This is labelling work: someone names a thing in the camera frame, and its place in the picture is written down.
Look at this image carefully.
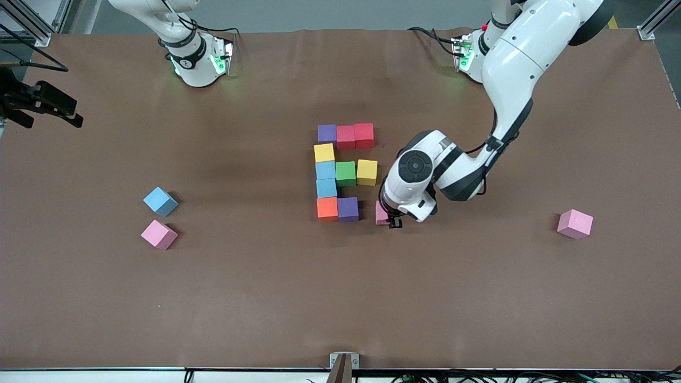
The orange foam cube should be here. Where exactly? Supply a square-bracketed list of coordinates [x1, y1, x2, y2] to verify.
[317, 196, 339, 222]

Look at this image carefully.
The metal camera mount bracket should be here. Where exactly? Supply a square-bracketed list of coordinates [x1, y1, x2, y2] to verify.
[329, 352, 360, 383]

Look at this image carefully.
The black arm base cable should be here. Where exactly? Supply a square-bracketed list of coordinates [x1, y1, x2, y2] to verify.
[407, 26, 459, 56]

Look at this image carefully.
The aluminium frame profile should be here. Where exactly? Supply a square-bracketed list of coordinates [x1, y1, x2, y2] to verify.
[0, 0, 73, 47]
[637, 0, 681, 41]

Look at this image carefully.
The brown table mat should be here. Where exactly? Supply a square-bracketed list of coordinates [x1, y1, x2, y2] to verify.
[0, 28, 681, 370]

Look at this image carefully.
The pink foam cube with dots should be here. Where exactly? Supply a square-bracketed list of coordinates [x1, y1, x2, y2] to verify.
[557, 209, 594, 240]

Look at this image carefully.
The green foam cube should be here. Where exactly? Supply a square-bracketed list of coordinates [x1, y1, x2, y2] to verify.
[335, 161, 358, 188]

